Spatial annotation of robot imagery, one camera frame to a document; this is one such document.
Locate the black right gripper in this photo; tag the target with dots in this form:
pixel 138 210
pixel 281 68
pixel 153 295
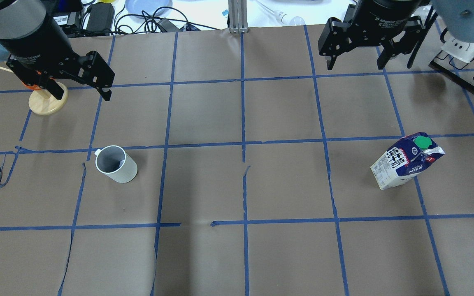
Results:
pixel 383 16

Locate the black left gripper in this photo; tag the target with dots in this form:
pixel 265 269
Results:
pixel 35 43

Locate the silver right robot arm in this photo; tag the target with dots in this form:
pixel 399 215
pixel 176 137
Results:
pixel 458 16

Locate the wooden mug tree stand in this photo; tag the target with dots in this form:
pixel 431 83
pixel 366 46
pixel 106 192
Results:
pixel 44 104

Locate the black power adapter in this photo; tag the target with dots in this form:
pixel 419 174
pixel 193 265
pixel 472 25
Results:
pixel 100 18

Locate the black wire cup rack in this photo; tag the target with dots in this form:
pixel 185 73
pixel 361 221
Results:
pixel 459 72

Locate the aluminium frame post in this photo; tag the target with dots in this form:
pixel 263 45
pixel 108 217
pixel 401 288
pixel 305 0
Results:
pixel 238 16

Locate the white ceramic mug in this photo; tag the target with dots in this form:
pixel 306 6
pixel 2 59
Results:
pixel 114 162

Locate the white light bulb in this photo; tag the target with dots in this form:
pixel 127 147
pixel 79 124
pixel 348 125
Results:
pixel 288 19

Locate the blue white milk carton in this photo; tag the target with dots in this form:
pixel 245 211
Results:
pixel 408 157

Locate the light blue plate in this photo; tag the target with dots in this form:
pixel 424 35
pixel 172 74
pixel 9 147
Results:
pixel 149 6

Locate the black computer box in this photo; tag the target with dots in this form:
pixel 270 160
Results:
pixel 69 22

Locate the orange cup on stand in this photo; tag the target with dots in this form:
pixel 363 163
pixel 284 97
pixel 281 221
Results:
pixel 31 86

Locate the white cup on rack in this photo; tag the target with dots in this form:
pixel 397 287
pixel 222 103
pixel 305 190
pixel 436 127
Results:
pixel 460 50

